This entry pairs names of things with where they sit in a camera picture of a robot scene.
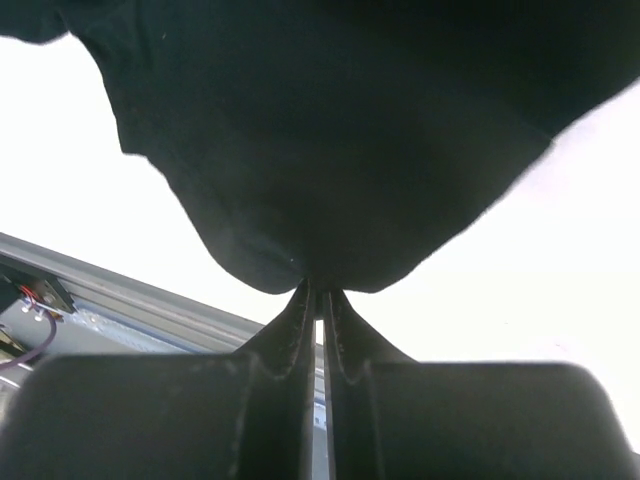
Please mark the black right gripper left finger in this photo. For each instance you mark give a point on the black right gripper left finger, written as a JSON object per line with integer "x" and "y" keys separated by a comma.
{"x": 243, "y": 415}

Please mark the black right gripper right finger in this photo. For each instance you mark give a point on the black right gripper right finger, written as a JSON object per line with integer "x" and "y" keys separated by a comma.
{"x": 391, "y": 417}

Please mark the black t shirt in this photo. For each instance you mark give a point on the black t shirt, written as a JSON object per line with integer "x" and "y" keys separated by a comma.
{"x": 341, "y": 142}

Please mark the aluminium mounting rail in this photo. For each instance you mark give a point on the aluminium mounting rail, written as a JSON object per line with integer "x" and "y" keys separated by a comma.
{"x": 116, "y": 304}

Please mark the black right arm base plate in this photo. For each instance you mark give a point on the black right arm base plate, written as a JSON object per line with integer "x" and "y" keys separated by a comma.
{"x": 37, "y": 283}

